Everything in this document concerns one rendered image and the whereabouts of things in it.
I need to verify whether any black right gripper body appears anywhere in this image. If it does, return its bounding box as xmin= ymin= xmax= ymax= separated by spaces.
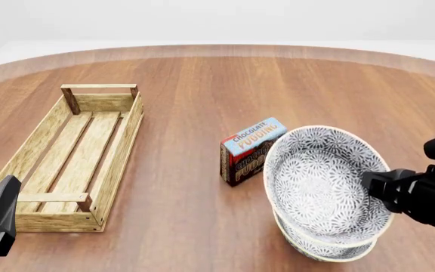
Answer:
xmin=401 ymin=165 xmax=435 ymax=238

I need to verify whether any patterned bowl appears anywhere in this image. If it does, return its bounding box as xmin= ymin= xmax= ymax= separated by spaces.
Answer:
xmin=273 ymin=209 xmax=378 ymax=263
xmin=263 ymin=125 xmax=396 ymax=246

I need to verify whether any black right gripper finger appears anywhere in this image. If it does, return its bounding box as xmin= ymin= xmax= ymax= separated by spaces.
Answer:
xmin=360 ymin=168 xmax=415 ymax=214

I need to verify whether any chocolate pudding box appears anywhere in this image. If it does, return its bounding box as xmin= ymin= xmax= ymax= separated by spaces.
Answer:
xmin=220 ymin=117 xmax=288 ymax=188

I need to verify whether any wooden slat tray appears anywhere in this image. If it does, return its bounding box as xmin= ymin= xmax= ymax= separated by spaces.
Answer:
xmin=0 ymin=83 xmax=145 ymax=234

